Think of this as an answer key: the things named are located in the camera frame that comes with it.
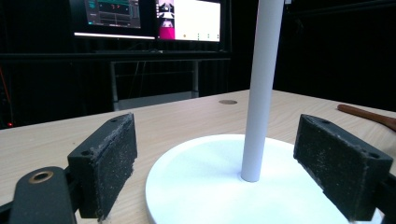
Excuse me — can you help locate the white stand with round base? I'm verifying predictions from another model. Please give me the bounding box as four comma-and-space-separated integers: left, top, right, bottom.
145, 0, 383, 224

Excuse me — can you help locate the brown wooden spoon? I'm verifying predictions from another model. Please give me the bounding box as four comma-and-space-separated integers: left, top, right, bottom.
336, 104, 396, 133

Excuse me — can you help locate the computer monitor with white screen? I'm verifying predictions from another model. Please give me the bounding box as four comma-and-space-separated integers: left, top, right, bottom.
154, 0, 226, 44

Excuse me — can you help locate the grey metal frame table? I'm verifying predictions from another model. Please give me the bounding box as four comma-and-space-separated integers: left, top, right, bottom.
108, 57, 232, 112

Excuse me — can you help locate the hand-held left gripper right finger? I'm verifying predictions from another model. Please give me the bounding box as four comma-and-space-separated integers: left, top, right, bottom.
292, 113, 394, 222

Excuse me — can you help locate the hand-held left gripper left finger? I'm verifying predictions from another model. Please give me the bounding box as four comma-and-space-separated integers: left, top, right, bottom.
67, 112, 138, 222

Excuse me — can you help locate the computer monitor with dark screen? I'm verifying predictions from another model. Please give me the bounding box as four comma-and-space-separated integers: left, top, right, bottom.
68, 0, 158, 41

